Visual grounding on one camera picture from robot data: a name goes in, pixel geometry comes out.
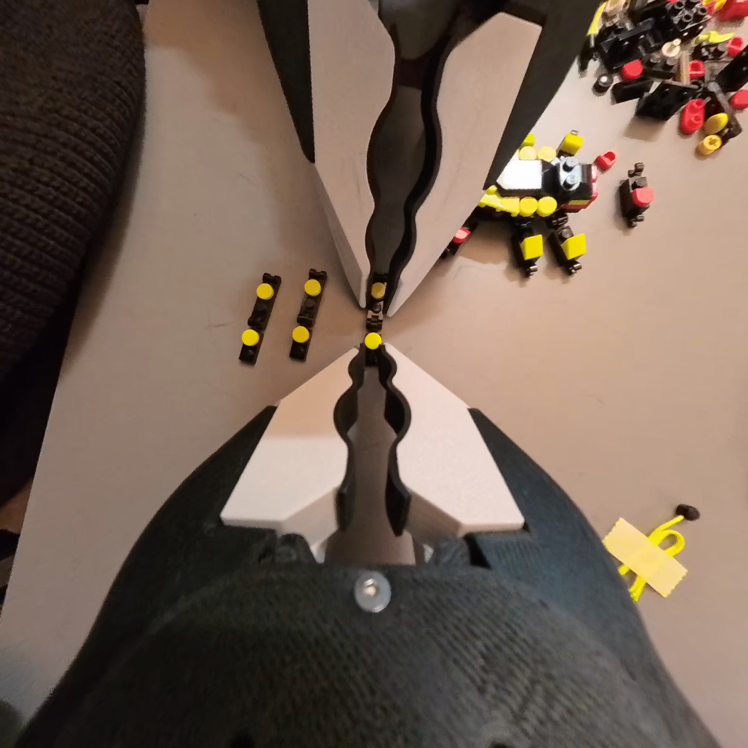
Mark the masking tape piece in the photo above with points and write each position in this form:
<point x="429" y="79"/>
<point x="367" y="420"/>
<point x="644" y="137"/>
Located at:
<point x="637" y="555"/>

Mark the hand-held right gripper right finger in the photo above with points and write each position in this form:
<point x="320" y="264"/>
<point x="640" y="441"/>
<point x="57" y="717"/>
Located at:
<point x="456" y="467"/>

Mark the yellow black lego model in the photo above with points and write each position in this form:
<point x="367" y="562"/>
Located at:
<point x="526" y="175"/>

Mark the black lego strip yellow tiles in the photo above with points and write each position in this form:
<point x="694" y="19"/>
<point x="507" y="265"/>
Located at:
<point x="250" y="336"/>
<point x="300" y="334"/>
<point x="373" y="340"/>

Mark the black lego leg red tip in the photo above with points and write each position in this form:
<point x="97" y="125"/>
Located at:
<point x="641" y="196"/>

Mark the pile of loose lego pieces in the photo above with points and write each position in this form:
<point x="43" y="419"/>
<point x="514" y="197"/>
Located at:
<point x="660" y="96"/>

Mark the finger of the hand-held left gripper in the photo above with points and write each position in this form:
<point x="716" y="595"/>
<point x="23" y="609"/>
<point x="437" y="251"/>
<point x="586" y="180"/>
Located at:
<point x="345" y="117"/>
<point x="473" y="117"/>

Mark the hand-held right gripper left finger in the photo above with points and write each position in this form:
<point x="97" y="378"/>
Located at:
<point x="280" y="467"/>

